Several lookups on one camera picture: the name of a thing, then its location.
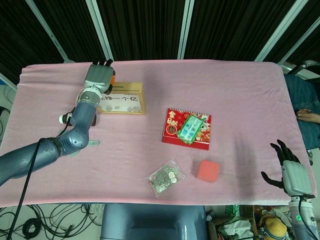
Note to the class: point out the red desk calendar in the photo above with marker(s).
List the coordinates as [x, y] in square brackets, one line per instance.
[172, 125]

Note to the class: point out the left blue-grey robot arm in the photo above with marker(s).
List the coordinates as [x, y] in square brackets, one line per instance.
[75, 135]

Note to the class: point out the red foam cube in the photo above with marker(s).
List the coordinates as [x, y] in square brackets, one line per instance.
[207, 171]

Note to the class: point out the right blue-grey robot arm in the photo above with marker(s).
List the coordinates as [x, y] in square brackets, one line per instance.
[306, 220]

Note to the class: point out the white partition frame post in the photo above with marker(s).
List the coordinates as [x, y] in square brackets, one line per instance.
[50, 35]
[300, 42]
[101, 32]
[280, 32]
[185, 30]

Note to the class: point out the green plastic pill box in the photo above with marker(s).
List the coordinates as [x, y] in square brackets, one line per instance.
[190, 128]

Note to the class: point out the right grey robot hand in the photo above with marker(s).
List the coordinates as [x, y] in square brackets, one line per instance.
[297, 177]

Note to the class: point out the bystander in blue jeans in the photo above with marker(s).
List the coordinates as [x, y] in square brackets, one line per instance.
[305, 92]

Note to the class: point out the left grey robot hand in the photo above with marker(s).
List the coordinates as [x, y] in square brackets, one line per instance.
[98, 76]

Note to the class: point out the black partition panel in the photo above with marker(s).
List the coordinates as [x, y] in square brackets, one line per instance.
[235, 27]
[142, 27]
[307, 17]
[20, 37]
[72, 25]

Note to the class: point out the pink tablecloth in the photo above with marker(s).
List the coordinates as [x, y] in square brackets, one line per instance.
[175, 80]

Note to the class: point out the green hand brush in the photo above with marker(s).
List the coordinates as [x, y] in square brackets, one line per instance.
[95, 142]

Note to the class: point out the green foil bag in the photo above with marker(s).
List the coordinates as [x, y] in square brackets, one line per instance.
[232, 210]

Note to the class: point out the dark bottle white cap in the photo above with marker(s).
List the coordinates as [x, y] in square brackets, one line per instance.
[61, 119]

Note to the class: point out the yellow plush toy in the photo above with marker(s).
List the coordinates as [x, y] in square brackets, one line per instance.
[273, 227]

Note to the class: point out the wooden coin box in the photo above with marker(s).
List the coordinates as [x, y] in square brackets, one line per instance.
[140, 85]

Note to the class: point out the bystander bare hand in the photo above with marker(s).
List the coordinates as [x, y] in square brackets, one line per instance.
[303, 113]

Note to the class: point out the blue-grey robot torso base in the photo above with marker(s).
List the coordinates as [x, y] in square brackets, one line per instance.
[150, 222]

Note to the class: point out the clear bag of coins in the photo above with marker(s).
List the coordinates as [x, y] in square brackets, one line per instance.
[165, 177]

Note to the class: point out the black chair part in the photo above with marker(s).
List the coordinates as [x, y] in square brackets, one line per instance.
[303, 65]

